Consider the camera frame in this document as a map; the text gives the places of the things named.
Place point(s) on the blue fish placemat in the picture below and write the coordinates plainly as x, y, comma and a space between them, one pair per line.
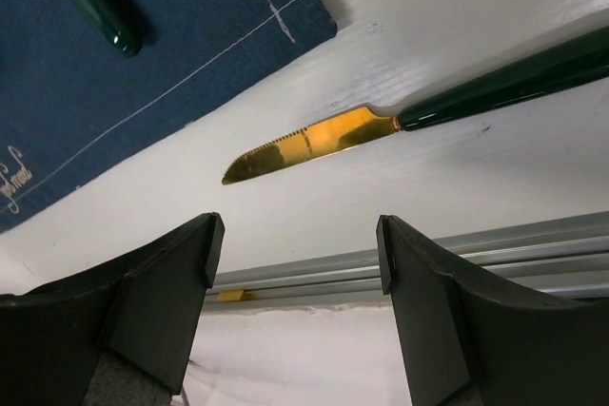
73, 105

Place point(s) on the gold knife green handle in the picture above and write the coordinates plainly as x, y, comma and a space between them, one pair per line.
574, 63

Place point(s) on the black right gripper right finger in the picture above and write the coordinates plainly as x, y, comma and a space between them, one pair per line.
479, 339

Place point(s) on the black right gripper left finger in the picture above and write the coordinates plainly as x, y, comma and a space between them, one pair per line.
119, 333

